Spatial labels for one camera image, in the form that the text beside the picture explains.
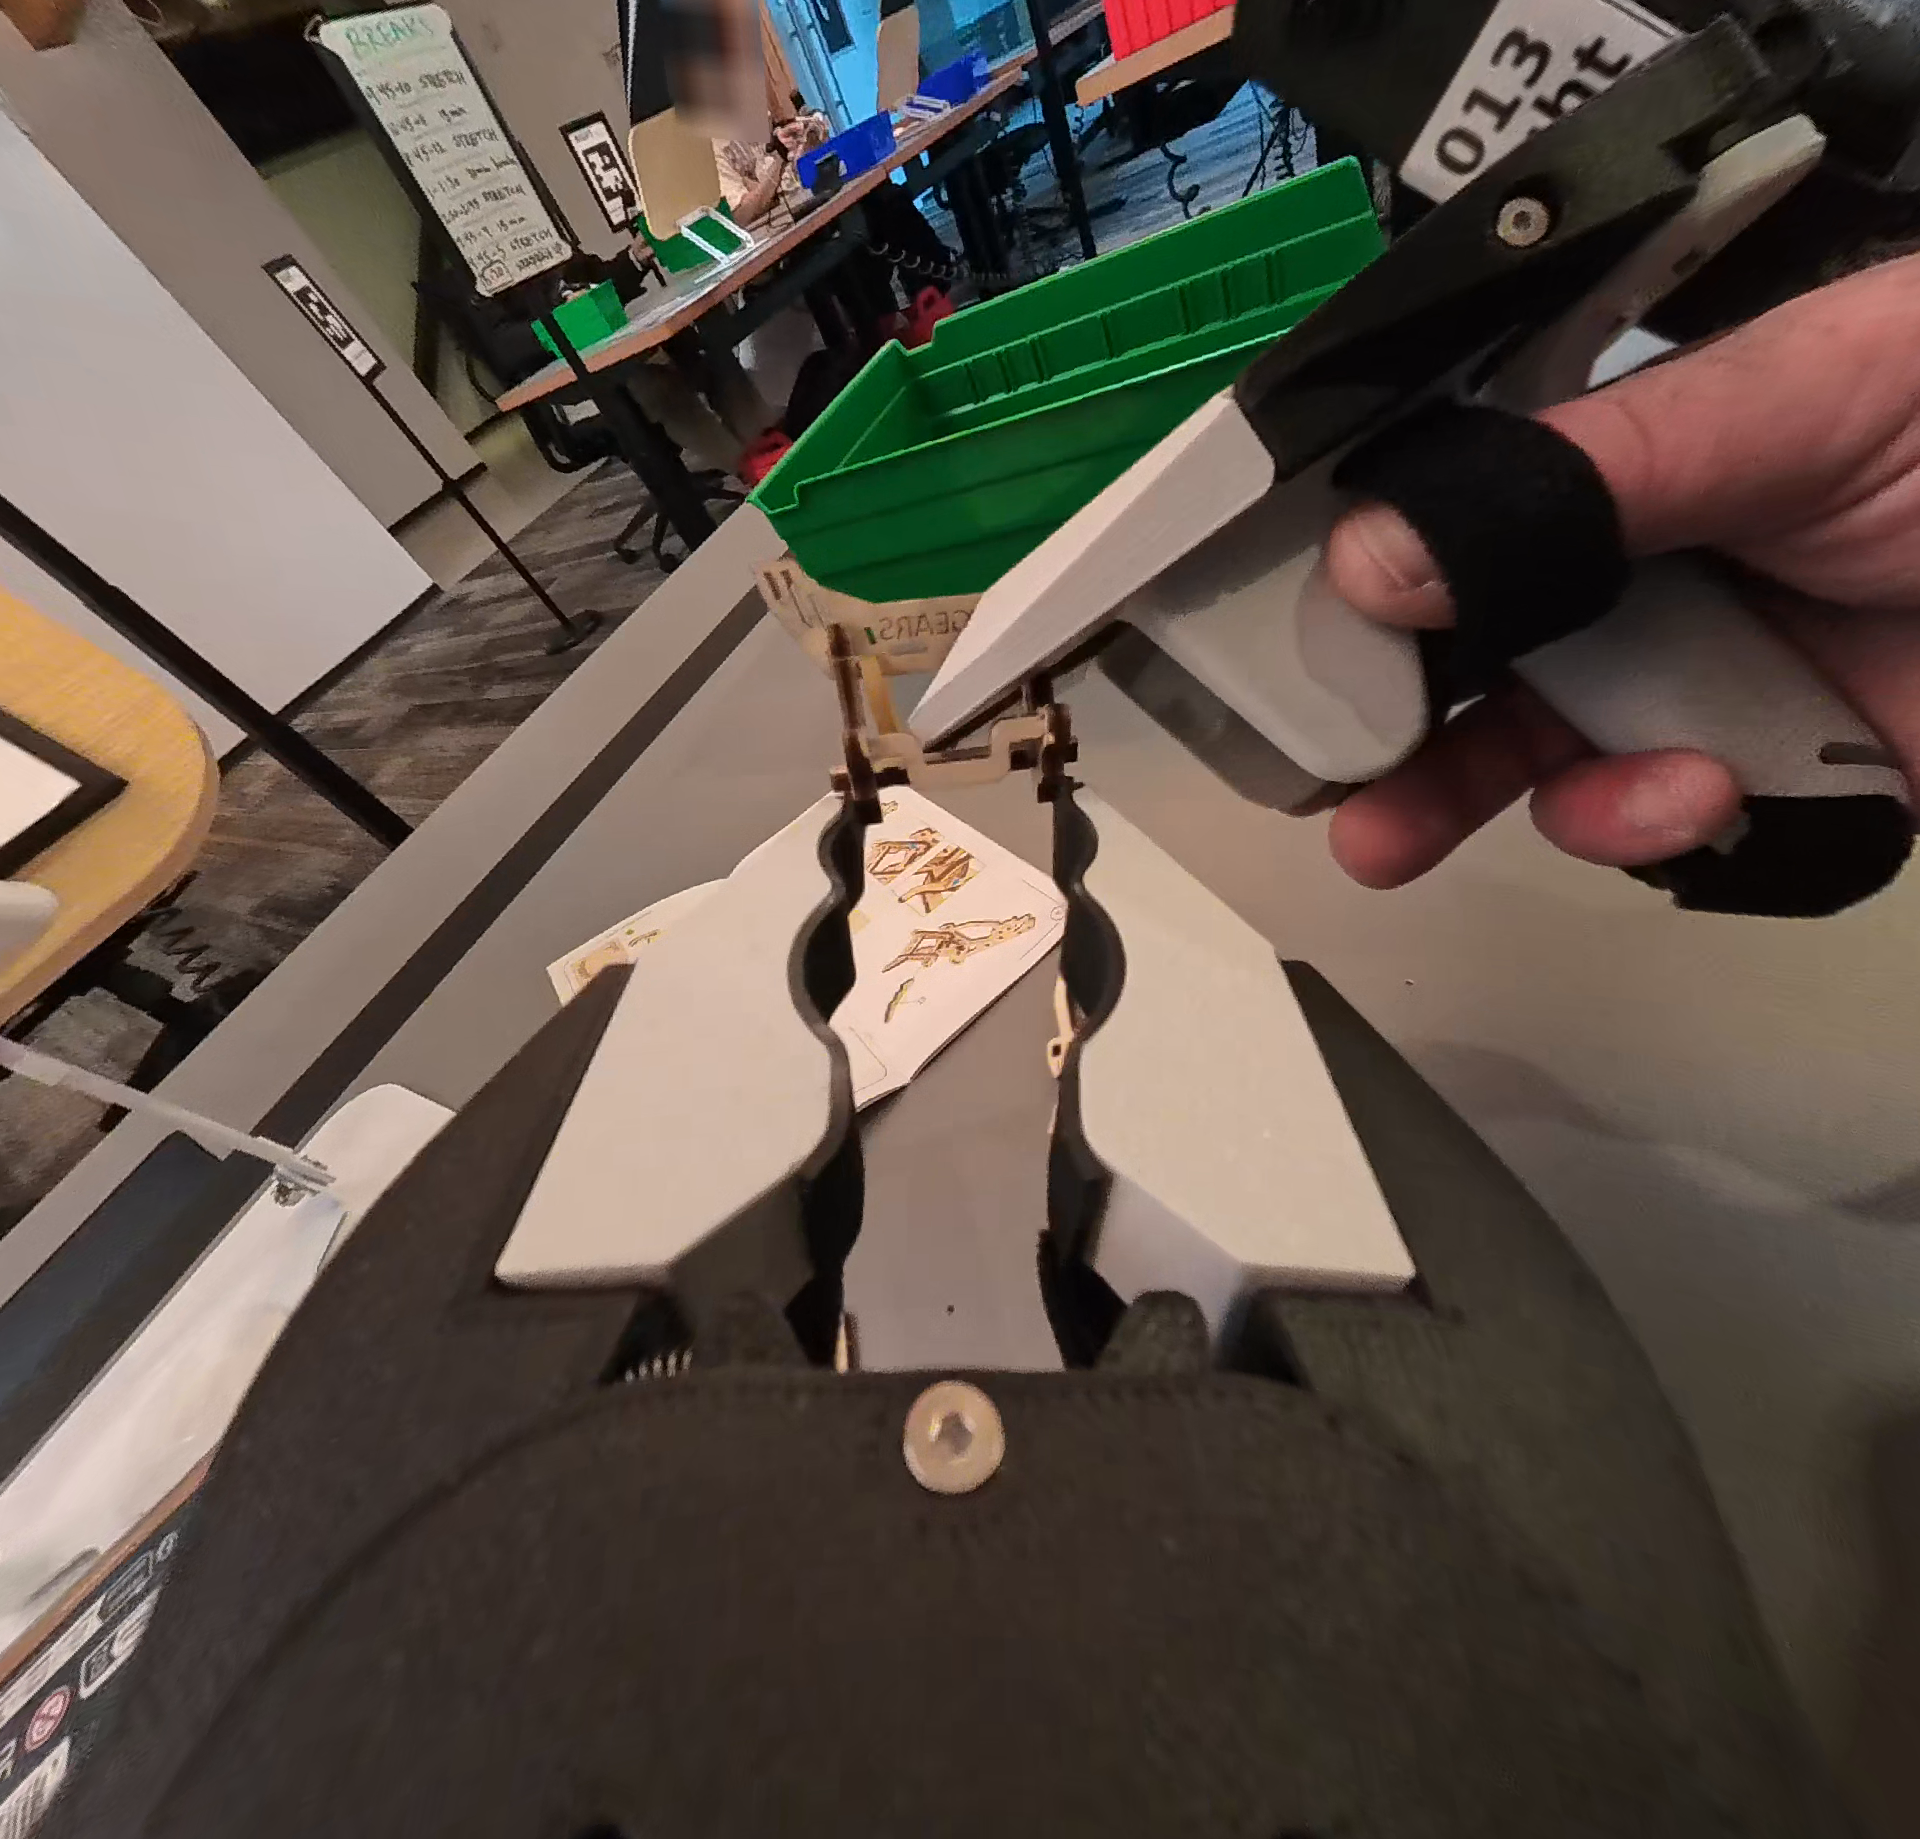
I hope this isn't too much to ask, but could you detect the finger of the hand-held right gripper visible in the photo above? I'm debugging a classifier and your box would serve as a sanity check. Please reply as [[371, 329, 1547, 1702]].
[[906, 389, 1279, 749]]

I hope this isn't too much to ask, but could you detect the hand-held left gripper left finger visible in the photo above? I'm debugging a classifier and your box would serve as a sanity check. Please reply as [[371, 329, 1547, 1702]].
[[494, 795, 869, 1292]]

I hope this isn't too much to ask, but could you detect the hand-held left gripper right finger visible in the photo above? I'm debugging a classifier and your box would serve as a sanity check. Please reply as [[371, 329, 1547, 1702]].
[[1045, 790, 1419, 1360]]

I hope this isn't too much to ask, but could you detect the wooden model frame part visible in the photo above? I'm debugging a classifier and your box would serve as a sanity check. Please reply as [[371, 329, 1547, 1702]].
[[749, 550, 1084, 821]]

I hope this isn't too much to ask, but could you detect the person's right hand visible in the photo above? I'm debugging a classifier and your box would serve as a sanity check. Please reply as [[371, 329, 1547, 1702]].
[[1327, 255, 1920, 891]]

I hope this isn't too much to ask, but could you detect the wooden top workbench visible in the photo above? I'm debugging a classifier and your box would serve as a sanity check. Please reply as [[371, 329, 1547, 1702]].
[[1071, 8, 1247, 115]]

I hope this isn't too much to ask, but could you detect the tall black stand with base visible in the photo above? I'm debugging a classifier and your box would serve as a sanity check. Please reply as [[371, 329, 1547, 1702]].
[[1004, 0, 1099, 263]]

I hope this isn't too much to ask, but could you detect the open instruction booklet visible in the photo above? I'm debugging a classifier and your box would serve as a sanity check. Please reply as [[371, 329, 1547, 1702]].
[[547, 788, 1070, 1113]]

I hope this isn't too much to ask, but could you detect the long wooden top table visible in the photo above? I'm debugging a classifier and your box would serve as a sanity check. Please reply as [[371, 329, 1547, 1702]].
[[494, 60, 1043, 416]]

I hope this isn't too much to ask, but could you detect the row of small green bins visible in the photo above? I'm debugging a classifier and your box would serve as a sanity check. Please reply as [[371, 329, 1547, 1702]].
[[532, 284, 628, 358]]

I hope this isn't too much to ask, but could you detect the pale wooden book stand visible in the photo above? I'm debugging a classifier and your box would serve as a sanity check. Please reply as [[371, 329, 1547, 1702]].
[[628, 115, 752, 278]]

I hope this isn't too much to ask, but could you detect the small framed marker sign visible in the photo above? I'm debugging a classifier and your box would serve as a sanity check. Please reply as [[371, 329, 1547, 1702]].
[[561, 112, 635, 233]]

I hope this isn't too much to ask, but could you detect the handwritten whiteboard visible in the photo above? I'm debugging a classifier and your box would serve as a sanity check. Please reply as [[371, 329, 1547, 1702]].
[[312, 0, 576, 300]]

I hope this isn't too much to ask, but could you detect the dark cardboard kit box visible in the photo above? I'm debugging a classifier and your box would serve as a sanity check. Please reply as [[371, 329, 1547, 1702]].
[[0, 1480, 212, 1839]]

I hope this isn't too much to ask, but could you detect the black sign stand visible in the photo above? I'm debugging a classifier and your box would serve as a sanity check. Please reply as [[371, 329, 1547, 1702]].
[[264, 253, 605, 658]]

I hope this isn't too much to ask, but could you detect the black coiled cable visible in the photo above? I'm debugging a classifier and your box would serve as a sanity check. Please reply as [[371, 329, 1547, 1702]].
[[142, 901, 233, 1004]]

